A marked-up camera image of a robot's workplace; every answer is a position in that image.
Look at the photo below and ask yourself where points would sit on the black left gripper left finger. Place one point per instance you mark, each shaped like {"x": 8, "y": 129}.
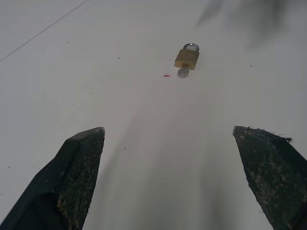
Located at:
{"x": 69, "y": 177}

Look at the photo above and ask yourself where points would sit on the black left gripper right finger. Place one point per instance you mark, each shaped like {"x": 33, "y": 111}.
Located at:
{"x": 273, "y": 172}

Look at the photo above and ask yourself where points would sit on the silver key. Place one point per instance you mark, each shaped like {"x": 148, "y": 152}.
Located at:
{"x": 183, "y": 72}

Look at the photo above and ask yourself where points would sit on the brass padlock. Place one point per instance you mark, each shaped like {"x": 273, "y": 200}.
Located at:
{"x": 187, "y": 58}

